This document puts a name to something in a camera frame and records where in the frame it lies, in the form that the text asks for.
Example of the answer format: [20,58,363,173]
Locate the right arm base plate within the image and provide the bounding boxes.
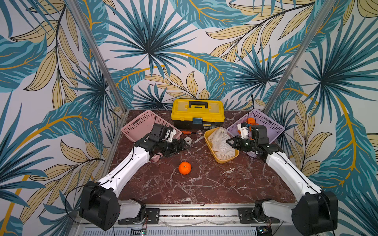
[237,207,280,224]

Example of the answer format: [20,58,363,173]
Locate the aluminium frame post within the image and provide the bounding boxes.
[66,0,127,114]
[263,0,336,114]

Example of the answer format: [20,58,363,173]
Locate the orange handled screwdriver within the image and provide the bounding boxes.
[181,130,203,135]

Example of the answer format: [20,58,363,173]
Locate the left aluminium frame post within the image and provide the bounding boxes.
[66,0,127,114]

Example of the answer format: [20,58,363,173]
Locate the right aluminium frame post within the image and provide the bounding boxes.
[263,0,336,114]

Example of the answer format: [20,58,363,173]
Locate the pink plastic basket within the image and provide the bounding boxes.
[121,110,181,164]

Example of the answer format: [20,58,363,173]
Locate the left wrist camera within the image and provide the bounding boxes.
[148,124,177,143]

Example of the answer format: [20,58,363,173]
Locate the white tape roll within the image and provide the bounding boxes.
[184,137,192,145]

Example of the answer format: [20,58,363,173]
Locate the yellow oval tray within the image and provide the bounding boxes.
[204,127,240,164]

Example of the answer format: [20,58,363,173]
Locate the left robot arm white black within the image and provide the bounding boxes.
[79,130,190,231]

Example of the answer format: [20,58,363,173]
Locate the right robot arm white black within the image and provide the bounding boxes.
[227,123,338,236]

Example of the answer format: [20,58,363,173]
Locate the purple plastic basket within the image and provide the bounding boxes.
[226,109,284,161]

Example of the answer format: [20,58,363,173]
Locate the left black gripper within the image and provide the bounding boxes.
[159,137,191,158]

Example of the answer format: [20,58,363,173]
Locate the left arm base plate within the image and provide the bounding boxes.
[118,208,160,226]

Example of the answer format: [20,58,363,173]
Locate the yellow black toolbox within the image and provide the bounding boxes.
[171,99,225,130]

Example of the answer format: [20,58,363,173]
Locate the front aluminium rail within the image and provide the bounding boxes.
[69,203,325,236]

